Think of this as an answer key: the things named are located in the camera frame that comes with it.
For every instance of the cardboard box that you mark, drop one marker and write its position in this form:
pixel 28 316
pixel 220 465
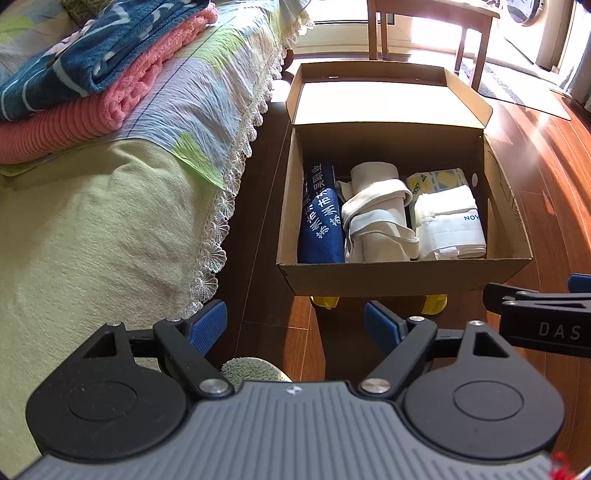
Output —
pixel 406 277

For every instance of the yellow stool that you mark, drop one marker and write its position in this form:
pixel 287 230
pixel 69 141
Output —
pixel 434 303

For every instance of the washing machine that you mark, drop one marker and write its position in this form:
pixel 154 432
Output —
pixel 531 23

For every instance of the light green sofa cover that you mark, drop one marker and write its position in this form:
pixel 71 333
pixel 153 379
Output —
pixel 92 254

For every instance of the teal striped blanket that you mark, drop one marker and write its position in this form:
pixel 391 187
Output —
pixel 92 55

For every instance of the white cartoon print shopping bag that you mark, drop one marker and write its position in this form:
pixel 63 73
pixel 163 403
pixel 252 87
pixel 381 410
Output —
pixel 448 221

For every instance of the beige rolled bag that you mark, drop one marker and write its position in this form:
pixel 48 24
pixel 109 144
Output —
pixel 376 217

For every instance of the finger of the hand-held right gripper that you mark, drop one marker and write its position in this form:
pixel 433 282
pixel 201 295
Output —
pixel 581 284
pixel 545 318

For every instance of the pink knitted blanket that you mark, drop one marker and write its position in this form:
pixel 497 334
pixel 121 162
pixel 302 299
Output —
pixel 69 120

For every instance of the wooden table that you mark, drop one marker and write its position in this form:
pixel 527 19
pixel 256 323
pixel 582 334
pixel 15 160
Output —
pixel 471 18

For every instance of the green fuzzy slipper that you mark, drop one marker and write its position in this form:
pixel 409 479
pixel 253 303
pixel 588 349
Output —
pixel 254 371

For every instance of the grey floor rug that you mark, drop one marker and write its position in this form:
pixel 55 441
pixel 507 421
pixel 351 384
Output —
pixel 521 90

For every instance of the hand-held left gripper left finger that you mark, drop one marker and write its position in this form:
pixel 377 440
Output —
pixel 208 325

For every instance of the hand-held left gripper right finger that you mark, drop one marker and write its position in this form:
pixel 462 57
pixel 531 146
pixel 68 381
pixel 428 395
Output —
pixel 381 325

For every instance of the red thread tassel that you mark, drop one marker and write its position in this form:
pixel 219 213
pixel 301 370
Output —
pixel 559 466

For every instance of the blue rolled bag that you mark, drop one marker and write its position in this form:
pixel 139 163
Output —
pixel 321 221

